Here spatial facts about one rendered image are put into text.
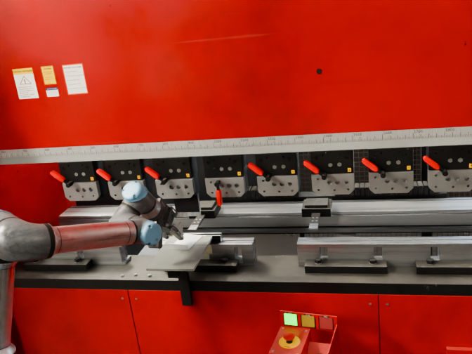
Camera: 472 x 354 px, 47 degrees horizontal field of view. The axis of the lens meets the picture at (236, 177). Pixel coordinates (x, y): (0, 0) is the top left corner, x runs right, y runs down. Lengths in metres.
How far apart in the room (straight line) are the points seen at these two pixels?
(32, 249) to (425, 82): 1.30
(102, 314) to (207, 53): 1.15
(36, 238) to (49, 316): 1.02
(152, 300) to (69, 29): 1.08
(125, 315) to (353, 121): 1.20
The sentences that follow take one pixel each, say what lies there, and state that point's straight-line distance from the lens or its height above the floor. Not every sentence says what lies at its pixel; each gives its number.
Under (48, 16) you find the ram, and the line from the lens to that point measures 2.15.
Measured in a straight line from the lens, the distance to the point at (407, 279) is 2.05.
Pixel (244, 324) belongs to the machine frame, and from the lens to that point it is 2.18.
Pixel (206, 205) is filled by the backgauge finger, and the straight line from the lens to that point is 2.38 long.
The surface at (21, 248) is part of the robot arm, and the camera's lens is 1.53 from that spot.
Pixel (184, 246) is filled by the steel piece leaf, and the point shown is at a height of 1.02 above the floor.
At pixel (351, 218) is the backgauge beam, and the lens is 2.33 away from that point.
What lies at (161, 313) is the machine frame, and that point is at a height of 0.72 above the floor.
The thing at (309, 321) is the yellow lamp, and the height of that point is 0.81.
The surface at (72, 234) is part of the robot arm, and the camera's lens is 1.57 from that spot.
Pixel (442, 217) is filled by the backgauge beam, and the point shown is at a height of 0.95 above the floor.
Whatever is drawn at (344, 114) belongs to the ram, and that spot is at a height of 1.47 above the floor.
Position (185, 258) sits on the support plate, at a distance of 2.03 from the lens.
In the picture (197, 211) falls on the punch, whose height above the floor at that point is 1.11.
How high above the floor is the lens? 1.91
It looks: 19 degrees down
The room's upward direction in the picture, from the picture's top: 7 degrees counter-clockwise
